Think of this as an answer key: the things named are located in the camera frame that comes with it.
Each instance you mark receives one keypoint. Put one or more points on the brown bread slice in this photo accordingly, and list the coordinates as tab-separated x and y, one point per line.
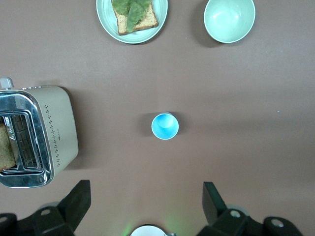
6	150

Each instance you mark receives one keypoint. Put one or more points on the pale green bowl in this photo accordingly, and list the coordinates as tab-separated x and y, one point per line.
229	19

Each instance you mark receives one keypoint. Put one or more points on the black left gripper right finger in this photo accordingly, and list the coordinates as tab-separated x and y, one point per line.
214	214

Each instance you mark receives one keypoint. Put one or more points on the green lettuce leaf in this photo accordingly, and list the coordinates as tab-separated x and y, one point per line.
133	14

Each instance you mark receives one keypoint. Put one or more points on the blue cup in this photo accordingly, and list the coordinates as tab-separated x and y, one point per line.
165	126

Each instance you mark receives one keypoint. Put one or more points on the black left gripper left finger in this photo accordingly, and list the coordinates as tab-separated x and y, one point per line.
76	206

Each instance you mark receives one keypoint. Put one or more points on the pale green plate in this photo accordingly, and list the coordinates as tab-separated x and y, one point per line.
105	17

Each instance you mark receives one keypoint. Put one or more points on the beige chrome toaster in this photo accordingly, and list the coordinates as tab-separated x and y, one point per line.
59	123

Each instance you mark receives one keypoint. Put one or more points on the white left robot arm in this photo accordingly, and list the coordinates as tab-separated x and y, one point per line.
150	232

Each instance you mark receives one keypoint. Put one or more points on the toasted bread slice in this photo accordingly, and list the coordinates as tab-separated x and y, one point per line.
147	19

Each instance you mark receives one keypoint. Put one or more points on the brown table mat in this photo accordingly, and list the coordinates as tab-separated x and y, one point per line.
221	123

